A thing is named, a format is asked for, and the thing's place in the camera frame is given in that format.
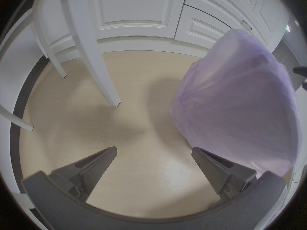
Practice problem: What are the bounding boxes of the purple plastic bag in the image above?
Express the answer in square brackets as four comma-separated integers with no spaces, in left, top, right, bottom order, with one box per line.
[170,28,302,177]

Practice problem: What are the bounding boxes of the white chair grey cushions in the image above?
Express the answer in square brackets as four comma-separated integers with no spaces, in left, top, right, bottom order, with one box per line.
[0,0,122,132]

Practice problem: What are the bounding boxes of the white trash bin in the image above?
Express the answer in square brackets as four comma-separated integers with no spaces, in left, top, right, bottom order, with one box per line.
[173,29,301,174]

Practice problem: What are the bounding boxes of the white wardrobe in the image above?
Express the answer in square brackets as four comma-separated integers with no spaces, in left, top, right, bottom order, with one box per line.
[36,0,291,57]

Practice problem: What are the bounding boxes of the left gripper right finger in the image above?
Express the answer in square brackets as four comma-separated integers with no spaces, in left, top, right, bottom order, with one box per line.
[191,147,257,200]

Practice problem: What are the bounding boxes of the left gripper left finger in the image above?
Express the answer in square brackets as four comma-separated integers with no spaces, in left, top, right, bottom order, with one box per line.
[51,146,118,202]

